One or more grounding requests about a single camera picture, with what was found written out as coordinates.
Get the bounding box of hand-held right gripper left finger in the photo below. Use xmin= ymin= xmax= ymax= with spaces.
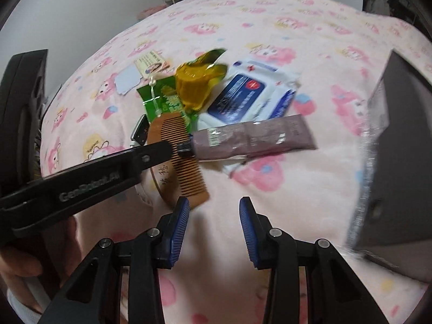
xmin=39 ymin=196 xmax=191 ymax=324

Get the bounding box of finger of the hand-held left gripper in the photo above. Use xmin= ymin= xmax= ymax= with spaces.
xmin=42 ymin=141 xmax=173 ymax=190

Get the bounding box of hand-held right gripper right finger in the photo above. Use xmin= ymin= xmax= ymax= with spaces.
xmin=238 ymin=196 xmax=382 ymax=324

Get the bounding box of brown wooden comb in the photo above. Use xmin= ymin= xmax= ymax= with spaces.
xmin=147 ymin=115 xmax=210 ymax=210

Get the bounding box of green packet of yellow corn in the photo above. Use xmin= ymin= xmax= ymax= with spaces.
xmin=137 ymin=49 xmax=228 ymax=132

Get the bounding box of mauve cream tube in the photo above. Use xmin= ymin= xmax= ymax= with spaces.
xmin=177 ymin=115 xmax=318 ymax=161

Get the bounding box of white blue wet wipes pack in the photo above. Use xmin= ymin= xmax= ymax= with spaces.
xmin=197 ymin=57 xmax=302 ymax=179

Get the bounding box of black storage box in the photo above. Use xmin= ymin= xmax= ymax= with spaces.
xmin=344 ymin=49 xmax=432 ymax=284

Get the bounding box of person's left hand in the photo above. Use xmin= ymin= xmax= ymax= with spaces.
xmin=0 ymin=243 xmax=51 ymax=311

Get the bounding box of small silver black device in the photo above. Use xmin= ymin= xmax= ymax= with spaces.
xmin=130 ymin=115 xmax=151 ymax=147

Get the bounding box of light blue paper card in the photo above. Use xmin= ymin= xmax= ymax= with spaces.
xmin=115 ymin=66 xmax=142 ymax=97

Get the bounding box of printed paper tag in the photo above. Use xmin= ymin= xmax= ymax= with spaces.
xmin=134 ymin=50 xmax=173 ymax=75

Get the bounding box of pink cushion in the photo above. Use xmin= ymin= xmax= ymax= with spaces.
xmin=136 ymin=6 xmax=166 ymax=20

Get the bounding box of pink printed blanket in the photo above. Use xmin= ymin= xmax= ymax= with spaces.
xmin=20 ymin=0 xmax=432 ymax=324

